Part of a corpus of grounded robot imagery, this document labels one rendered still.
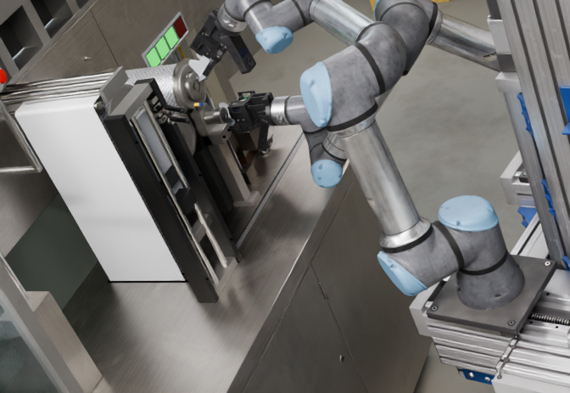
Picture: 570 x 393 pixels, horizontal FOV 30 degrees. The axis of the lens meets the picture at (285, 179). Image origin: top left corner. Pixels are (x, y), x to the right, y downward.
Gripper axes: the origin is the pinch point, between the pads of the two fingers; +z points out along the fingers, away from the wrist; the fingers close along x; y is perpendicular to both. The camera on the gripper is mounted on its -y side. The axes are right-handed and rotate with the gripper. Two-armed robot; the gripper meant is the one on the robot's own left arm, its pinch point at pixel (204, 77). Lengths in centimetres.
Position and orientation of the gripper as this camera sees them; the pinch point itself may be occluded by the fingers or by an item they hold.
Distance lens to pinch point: 273.2
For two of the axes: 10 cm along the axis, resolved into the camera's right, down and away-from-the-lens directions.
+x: -3.6, 6.2, -7.0
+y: -8.2, -5.7, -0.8
